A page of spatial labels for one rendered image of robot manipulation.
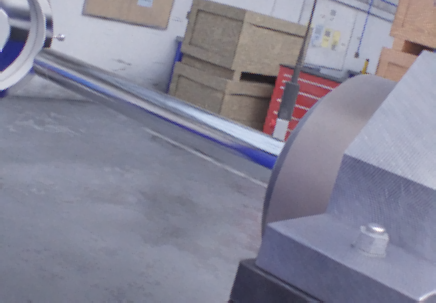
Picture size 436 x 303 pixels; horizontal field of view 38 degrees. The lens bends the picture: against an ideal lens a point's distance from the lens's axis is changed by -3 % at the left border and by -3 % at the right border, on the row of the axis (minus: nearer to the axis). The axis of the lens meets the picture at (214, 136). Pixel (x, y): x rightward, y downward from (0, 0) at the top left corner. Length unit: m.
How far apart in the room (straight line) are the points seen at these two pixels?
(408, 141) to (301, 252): 0.20
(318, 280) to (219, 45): 5.40
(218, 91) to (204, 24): 0.69
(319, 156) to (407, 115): 0.14
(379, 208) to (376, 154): 0.06
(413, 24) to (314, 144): 4.58
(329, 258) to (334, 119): 0.29
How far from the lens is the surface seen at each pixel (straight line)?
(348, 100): 0.90
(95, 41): 6.95
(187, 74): 6.21
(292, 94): 1.98
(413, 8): 5.44
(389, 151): 0.75
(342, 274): 0.64
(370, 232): 0.67
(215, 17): 6.08
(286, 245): 0.66
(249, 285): 0.69
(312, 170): 0.85
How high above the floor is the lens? 1.31
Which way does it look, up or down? 11 degrees down
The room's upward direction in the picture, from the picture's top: 15 degrees clockwise
